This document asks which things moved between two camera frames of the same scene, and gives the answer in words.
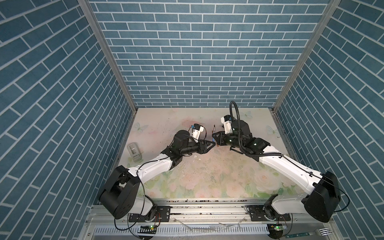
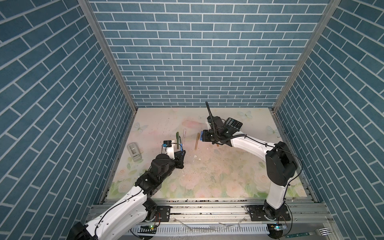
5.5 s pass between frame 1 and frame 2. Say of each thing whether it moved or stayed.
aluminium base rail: stayed
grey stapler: stayed
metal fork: stayed
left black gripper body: moved
